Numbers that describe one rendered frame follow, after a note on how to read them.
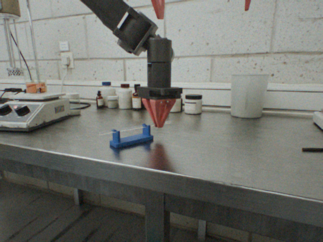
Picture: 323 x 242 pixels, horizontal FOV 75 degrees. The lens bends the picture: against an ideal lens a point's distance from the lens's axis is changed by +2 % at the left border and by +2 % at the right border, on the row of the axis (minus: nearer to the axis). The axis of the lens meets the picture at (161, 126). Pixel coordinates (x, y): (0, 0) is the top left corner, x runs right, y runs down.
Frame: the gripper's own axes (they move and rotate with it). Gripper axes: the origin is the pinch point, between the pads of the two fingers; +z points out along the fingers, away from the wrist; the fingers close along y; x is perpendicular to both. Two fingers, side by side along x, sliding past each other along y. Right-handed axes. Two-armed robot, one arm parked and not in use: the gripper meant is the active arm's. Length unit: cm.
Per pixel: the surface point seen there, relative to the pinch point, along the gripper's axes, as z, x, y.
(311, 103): -2, -60, -15
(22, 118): -0.2, 25.5, 26.4
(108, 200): 67, -17, 73
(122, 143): 2.3, 11.4, -1.7
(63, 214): 70, 7, 82
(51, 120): 1.9, 18.0, 30.1
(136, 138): 2.1, 7.6, -1.3
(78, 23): -37, -11, 82
